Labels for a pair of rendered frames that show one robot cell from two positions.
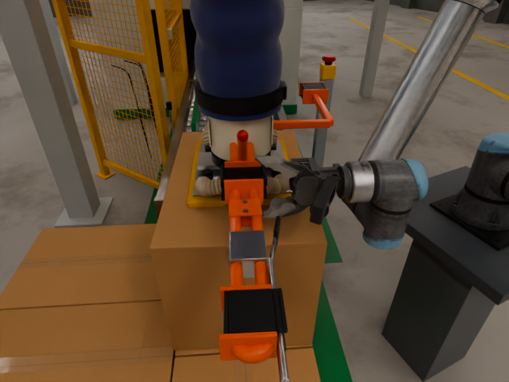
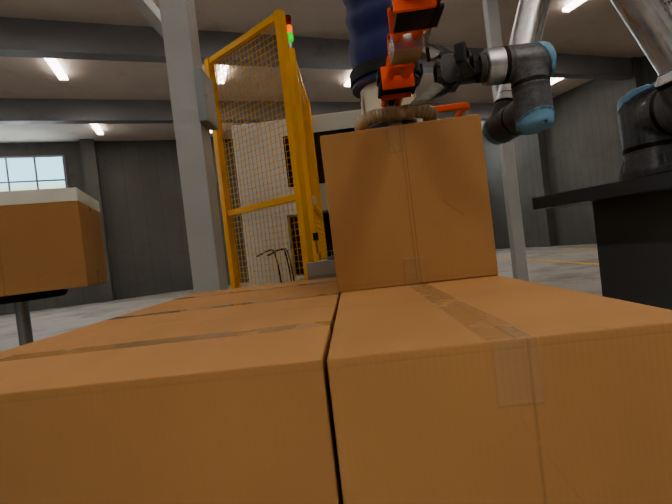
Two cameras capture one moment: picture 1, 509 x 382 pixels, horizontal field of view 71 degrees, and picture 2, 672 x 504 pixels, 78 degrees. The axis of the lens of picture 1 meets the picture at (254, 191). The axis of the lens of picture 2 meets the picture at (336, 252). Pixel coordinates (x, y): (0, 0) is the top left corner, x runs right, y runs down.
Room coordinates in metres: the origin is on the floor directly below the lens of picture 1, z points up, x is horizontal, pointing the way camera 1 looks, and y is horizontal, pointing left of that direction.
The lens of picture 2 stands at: (-0.46, 0.11, 0.66)
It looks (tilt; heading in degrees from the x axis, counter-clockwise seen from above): 1 degrees down; 6
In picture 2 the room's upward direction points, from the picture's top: 7 degrees counter-clockwise
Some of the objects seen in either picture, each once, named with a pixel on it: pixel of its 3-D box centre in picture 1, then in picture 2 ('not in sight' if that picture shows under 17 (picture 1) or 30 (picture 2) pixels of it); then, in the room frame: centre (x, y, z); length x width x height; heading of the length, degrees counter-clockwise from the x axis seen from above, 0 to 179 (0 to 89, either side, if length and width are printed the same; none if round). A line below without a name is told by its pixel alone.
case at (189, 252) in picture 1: (240, 227); (398, 213); (0.89, 0.05, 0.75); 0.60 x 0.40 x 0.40; 2
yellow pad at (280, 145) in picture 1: (273, 164); not in sight; (0.91, -0.06, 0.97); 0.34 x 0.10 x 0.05; 3
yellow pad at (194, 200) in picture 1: (208, 165); not in sight; (0.90, 0.13, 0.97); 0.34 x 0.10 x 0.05; 3
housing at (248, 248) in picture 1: (247, 254); (405, 46); (0.44, 0.01, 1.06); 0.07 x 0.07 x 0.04; 3
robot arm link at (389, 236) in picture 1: (383, 219); (530, 108); (0.67, -0.31, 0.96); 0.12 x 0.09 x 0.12; 14
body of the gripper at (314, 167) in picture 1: (316, 181); (458, 72); (0.66, -0.14, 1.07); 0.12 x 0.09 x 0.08; 94
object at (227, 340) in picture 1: (247, 320); (410, 7); (0.31, 0.01, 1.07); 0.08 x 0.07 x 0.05; 3
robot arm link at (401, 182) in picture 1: (393, 181); (525, 63); (0.66, -0.31, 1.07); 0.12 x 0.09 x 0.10; 94
